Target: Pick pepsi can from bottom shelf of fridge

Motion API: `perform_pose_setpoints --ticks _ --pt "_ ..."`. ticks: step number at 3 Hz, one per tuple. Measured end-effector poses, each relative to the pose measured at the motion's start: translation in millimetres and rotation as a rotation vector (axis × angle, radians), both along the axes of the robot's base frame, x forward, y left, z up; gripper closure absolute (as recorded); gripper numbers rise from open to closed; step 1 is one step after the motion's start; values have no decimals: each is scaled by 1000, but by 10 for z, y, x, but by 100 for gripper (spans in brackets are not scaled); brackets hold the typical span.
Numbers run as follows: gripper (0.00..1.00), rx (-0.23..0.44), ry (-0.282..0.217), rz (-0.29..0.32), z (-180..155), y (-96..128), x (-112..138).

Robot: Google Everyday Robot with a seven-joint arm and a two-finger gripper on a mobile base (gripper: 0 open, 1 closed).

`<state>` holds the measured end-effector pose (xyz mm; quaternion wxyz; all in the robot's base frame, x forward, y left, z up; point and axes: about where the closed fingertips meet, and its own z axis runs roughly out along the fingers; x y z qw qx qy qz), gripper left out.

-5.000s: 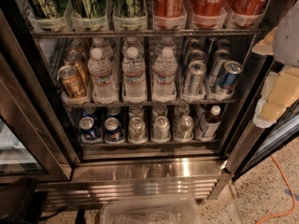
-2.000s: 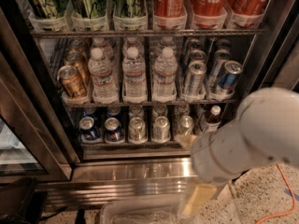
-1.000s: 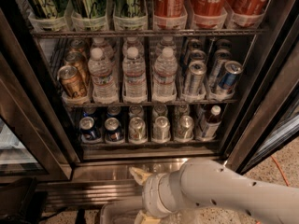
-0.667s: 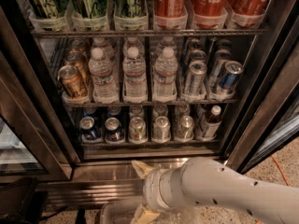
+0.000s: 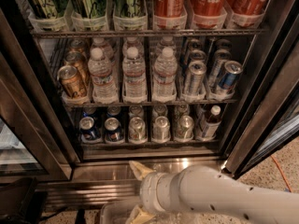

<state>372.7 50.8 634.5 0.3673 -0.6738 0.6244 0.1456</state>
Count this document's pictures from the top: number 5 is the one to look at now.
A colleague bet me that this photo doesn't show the steel fridge base grille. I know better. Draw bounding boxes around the steel fridge base grille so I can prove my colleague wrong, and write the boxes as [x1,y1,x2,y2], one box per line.
[36,156,230,210]

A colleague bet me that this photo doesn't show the gold can rear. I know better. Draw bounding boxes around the gold can rear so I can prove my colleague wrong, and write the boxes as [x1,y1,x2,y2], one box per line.
[68,39,88,58]

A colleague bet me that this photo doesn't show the gold can front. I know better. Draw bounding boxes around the gold can front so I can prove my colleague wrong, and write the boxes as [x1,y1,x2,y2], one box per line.
[58,65,87,99]

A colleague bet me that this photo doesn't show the clear plastic bin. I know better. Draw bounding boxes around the clear plastic bin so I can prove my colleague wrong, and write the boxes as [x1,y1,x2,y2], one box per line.
[100,197,198,224]

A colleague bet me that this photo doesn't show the fridge door left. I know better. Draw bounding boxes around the fridge door left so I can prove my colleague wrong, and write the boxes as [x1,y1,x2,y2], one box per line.
[0,9,73,183]

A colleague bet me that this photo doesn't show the slim can middle right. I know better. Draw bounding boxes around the slim can middle right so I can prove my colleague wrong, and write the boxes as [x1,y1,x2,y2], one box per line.
[207,49,232,87]

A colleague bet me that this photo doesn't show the water bottle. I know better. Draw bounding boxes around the water bottle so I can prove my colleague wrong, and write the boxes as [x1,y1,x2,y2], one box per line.
[152,47,178,103]
[122,47,147,103]
[122,37,144,56]
[92,37,114,61]
[155,36,177,56]
[88,48,119,104]

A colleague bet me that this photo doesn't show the gold can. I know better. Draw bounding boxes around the gold can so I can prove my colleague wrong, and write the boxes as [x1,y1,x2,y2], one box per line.
[64,52,90,86]
[68,39,88,58]
[58,65,87,99]

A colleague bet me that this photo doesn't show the slim can middle left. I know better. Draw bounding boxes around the slim can middle left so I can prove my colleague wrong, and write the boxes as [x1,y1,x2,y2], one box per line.
[183,49,206,69]

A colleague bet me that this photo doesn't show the brown drink bottle white cap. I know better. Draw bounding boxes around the brown drink bottle white cap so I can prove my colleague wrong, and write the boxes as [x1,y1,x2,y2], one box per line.
[198,105,221,140]

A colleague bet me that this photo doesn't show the fridge door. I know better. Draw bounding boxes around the fridge door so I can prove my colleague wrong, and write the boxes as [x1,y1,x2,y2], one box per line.
[219,14,299,177]
[0,9,73,183]

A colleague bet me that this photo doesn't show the fridge door right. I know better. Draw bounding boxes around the fridge door right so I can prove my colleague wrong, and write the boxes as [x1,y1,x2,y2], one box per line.
[219,14,299,177]

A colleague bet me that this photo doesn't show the orange cable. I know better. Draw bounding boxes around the orange cable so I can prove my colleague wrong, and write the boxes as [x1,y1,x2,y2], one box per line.
[270,154,293,193]

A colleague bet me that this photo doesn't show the water bottle rear left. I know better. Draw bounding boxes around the water bottle rear left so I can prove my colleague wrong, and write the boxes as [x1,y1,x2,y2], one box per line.
[92,37,114,61]

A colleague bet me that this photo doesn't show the slim silver can front left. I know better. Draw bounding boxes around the slim silver can front left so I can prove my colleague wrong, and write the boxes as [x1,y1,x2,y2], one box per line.
[183,61,206,95]

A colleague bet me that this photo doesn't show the upper wire shelf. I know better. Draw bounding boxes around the upper wire shelf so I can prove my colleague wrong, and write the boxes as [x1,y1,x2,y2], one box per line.
[31,28,268,38]

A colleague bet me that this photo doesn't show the blue pepsi can front left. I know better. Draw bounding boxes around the blue pepsi can front left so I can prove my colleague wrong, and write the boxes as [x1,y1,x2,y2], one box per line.
[79,117,101,141]

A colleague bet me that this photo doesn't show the blue pepsi can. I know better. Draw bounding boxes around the blue pepsi can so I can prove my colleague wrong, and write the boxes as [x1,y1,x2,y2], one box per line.
[107,105,121,120]
[105,118,123,143]
[79,117,101,141]
[83,107,99,121]

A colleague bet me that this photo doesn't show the water bottle front middle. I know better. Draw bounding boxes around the water bottle front middle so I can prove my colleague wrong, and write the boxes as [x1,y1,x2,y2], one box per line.
[122,47,147,103]

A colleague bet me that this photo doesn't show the water bottle rear middle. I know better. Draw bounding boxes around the water bottle rear middle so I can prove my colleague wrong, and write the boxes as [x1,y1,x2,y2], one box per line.
[122,37,144,56]

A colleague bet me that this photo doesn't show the gold can middle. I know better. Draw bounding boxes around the gold can middle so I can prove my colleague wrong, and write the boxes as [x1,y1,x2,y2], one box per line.
[64,52,90,86]

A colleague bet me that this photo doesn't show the water bottle front left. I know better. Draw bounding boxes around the water bottle front left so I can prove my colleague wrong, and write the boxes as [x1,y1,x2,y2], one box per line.
[88,48,119,104]

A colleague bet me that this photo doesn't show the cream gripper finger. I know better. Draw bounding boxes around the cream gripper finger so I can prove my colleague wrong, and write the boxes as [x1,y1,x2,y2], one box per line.
[125,204,155,224]
[129,161,153,181]

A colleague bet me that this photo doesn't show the slim can rear left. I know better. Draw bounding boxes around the slim can rear left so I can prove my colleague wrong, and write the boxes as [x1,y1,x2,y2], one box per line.
[184,38,203,55]

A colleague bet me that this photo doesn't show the wire shelf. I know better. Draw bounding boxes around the wire shelf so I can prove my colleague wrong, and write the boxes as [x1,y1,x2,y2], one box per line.
[31,28,268,38]
[64,99,237,108]

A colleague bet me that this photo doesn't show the slim blue silver can front right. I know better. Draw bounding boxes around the slim blue silver can front right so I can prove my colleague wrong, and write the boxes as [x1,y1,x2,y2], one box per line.
[215,61,243,95]

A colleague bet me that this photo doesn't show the blue pepsi can rear left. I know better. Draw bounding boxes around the blue pepsi can rear left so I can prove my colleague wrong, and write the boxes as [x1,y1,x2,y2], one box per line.
[83,107,99,121]

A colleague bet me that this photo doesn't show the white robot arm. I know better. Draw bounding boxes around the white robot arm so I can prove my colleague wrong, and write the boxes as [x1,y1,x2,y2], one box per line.
[129,161,299,224]

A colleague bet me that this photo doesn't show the water bottle front right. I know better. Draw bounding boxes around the water bottle front right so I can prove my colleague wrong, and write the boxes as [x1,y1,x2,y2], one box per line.
[152,47,178,103]

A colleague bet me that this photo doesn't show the water bottle rear right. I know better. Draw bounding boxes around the water bottle rear right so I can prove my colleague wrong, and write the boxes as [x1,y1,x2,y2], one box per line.
[155,36,177,56]

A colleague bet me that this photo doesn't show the silver soda can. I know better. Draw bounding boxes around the silver soda can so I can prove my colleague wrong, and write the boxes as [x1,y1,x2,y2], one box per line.
[152,116,170,142]
[129,117,147,144]
[175,115,194,140]
[174,104,190,120]
[152,105,168,119]
[129,105,144,119]

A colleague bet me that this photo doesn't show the middle wire shelf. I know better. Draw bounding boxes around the middle wire shelf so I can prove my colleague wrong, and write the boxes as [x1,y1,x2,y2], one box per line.
[64,99,237,108]

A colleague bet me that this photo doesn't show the slim can rear right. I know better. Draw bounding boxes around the slim can rear right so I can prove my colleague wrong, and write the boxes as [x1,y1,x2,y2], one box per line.
[215,38,232,51]

